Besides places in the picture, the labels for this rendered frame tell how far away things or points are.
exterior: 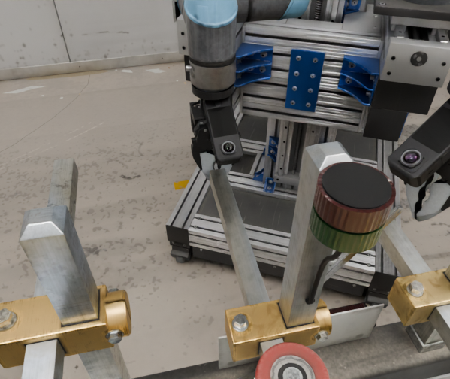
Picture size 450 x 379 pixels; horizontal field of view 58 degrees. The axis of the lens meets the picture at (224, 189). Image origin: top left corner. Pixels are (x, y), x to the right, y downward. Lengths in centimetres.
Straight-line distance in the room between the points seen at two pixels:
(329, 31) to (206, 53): 57
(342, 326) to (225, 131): 36
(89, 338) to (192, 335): 108
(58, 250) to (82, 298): 7
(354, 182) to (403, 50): 69
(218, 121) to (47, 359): 42
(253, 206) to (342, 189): 130
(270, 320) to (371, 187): 28
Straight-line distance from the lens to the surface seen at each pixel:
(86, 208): 201
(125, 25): 308
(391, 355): 77
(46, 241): 36
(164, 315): 158
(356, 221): 32
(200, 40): 63
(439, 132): 53
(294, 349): 50
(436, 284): 66
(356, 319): 70
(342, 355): 74
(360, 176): 34
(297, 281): 47
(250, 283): 60
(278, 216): 159
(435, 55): 102
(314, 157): 36
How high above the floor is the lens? 135
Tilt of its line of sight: 42 degrees down
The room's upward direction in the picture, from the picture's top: straight up
